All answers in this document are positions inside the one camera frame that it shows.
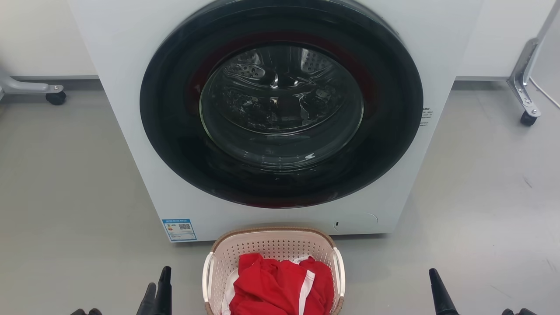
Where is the round white filter cover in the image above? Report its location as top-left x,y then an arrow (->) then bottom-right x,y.
332,213 -> 378,233

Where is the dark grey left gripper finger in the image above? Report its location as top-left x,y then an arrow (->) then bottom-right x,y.
136,283 -> 157,315
154,266 -> 172,315

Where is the beige perforated plastic laundry basket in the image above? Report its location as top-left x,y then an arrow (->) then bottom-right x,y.
202,227 -> 346,315

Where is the grey curved stand leg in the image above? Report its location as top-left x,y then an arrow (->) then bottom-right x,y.
0,70 -> 65,95

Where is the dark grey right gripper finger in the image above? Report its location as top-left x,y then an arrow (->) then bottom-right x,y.
429,268 -> 458,315

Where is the red garment with white trim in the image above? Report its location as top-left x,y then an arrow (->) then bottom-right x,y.
221,253 -> 335,315

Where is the steel washing machine drum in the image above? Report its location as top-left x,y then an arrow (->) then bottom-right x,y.
205,44 -> 364,137

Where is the thin white cable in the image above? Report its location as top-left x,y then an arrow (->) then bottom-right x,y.
529,78 -> 560,109

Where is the round black washing machine door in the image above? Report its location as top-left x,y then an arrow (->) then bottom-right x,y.
140,0 -> 424,209

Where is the blue energy label sticker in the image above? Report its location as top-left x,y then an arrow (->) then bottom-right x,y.
161,218 -> 197,242

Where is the white front-load washing machine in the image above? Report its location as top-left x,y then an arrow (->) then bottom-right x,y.
68,0 -> 484,242

